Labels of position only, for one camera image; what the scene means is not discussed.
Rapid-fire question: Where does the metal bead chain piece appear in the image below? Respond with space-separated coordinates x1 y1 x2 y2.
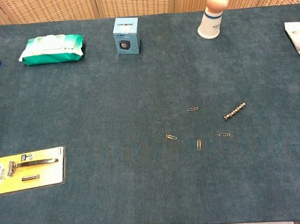
222 102 248 122

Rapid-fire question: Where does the teal felt table cloth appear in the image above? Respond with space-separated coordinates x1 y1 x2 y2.
0 1 300 224

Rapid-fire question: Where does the light blue speaker box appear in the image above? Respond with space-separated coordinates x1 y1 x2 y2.
111 16 142 56

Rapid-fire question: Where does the white paper cup blue stripe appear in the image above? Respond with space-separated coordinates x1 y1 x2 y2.
195 7 224 40

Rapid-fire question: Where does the woven bamboo folding screen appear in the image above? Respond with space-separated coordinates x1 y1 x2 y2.
0 0 300 28

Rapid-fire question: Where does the green white wet wipes pack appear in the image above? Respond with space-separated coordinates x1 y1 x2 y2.
16 32 87 67

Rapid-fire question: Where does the yellow razor blister pack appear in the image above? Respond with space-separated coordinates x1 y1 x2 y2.
0 145 70 197

